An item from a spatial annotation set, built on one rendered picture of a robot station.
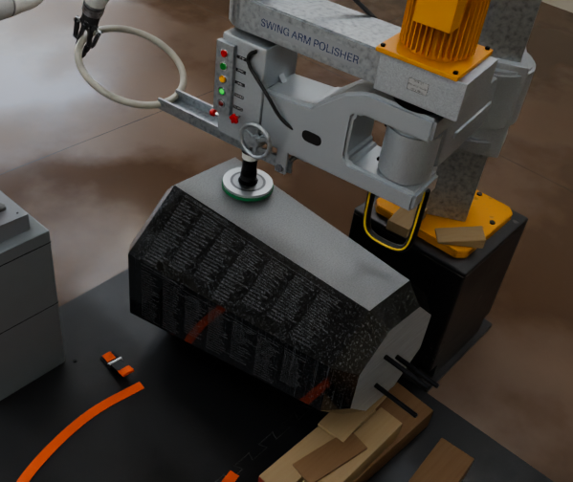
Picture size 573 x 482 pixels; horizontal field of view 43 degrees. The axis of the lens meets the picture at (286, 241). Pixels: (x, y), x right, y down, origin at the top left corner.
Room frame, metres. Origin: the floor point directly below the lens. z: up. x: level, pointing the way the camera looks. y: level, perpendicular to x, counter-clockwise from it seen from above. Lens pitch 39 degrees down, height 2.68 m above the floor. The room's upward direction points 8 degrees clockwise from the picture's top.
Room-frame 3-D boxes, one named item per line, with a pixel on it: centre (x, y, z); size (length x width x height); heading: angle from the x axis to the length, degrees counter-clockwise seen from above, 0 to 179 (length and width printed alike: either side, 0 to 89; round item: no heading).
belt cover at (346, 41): (2.33, -0.11, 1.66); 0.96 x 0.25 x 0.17; 60
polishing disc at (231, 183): (2.51, 0.20, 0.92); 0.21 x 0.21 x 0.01
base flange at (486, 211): (2.74, -0.70, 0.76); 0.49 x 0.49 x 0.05; 54
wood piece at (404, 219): (2.57, -0.51, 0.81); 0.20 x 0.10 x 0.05; 152
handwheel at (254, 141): (2.34, 0.15, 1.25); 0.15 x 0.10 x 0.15; 60
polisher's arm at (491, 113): (2.57, -0.60, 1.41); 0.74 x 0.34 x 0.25; 150
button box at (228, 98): (2.44, 0.31, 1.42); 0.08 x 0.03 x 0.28; 60
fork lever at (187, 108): (2.56, 0.29, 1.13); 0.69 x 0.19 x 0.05; 60
